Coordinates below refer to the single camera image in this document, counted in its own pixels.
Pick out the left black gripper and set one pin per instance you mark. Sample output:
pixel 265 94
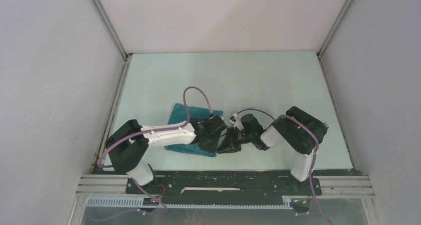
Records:
pixel 212 148

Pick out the small black circuit board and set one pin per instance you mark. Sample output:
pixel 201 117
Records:
pixel 150 202

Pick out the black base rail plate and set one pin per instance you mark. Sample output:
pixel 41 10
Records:
pixel 227 188

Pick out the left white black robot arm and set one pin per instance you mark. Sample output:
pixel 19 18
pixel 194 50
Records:
pixel 126 147

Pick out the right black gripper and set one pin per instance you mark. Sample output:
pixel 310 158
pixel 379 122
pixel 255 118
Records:
pixel 229 144

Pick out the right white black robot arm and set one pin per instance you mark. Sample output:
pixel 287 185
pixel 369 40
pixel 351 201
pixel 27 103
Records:
pixel 303 132

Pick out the teal satin napkin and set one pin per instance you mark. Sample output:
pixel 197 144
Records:
pixel 178 115

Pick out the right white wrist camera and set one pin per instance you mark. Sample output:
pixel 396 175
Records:
pixel 236 122

